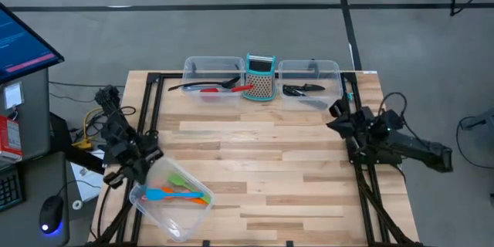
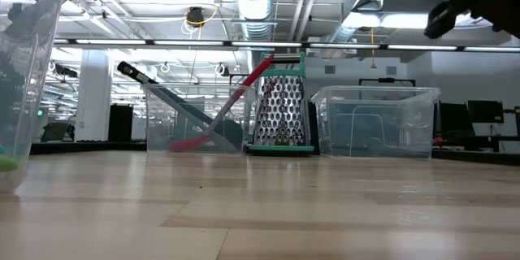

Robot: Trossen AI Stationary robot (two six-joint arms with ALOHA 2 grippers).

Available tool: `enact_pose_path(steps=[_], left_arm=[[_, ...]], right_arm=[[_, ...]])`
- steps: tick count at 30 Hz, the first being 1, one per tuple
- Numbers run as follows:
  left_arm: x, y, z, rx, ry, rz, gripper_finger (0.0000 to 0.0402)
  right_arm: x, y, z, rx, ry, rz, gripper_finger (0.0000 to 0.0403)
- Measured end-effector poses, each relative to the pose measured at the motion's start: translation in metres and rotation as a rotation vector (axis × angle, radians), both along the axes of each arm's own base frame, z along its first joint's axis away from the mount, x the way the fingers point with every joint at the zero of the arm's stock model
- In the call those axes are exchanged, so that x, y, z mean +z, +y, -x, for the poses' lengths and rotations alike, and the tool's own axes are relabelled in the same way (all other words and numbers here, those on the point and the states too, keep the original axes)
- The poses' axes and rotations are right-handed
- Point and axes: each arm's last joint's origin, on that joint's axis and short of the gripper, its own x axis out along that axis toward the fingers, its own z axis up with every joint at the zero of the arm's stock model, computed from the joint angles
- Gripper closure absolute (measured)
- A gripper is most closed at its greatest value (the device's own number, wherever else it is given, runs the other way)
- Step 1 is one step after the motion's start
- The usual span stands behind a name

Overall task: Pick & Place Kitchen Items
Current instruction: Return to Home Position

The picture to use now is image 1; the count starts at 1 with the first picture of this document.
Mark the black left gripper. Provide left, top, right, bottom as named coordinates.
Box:
left=103, top=142, right=164, bottom=189

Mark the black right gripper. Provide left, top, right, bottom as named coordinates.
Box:
left=326, top=99, right=377, bottom=140

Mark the blue silicone spatula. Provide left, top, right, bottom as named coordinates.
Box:
left=145, top=188, right=205, bottom=202

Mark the all-black knife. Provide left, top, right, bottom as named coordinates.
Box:
left=287, top=83, right=327, bottom=93

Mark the green silicone spatula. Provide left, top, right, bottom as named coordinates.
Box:
left=167, top=173, right=212, bottom=205

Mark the clear plastic container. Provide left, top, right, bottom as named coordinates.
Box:
left=129, top=156, right=215, bottom=243
left=181, top=56, right=247, bottom=107
left=277, top=59, right=343, bottom=112

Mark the orange silicone spatula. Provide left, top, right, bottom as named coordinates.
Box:
left=160, top=187, right=209, bottom=206

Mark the red spoon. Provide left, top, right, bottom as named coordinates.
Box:
left=199, top=83, right=255, bottom=103

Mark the black long-handled spoon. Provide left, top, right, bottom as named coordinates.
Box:
left=167, top=76, right=241, bottom=93

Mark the white paper sheet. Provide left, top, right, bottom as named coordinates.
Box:
left=71, top=150, right=107, bottom=204

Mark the teal steel box grater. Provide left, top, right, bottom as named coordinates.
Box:
left=242, top=52, right=278, bottom=103

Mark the black computer mouse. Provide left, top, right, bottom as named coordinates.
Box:
left=38, top=195, right=65, bottom=236

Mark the grey cabinet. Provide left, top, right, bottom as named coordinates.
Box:
left=0, top=67, right=51, bottom=163

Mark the red box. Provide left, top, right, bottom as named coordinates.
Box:
left=0, top=115, right=23, bottom=163

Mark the black keyboard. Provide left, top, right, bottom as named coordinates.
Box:
left=0, top=165, right=24, bottom=213

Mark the grey desk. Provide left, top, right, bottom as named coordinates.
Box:
left=0, top=152, right=70, bottom=247

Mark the monitor with blue screen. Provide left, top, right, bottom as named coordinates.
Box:
left=0, top=2, right=66, bottom=85

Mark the yellow cable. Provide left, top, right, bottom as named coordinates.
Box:
left=73, top=107, right=105, bottom=151

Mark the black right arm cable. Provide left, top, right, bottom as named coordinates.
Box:
left=377, top=91, right=408, bottom=128

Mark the black aluminium table frame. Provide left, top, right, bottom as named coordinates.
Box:
left=86, top=69, right=425, bottom=247

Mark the black straight floor cable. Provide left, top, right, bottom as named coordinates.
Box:
left=48, top=80, right=127, bottom=89

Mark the black floor cable loop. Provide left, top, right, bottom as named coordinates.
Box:
left=456, top=114, right=494, bottom=171

